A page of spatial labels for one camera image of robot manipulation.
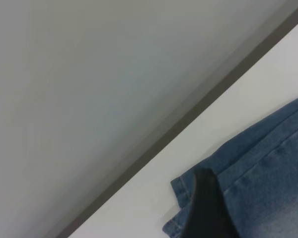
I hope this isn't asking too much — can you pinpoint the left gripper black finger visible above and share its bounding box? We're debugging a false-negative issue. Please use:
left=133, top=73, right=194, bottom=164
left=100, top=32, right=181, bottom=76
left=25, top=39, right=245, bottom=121
left=182, top=168, right=241, bottom=238

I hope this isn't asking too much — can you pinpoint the blue denim jeans basketball print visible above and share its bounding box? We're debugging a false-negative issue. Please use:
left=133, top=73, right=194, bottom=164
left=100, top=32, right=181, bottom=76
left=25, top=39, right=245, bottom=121
left=162, top=93, right=298, bottom=238

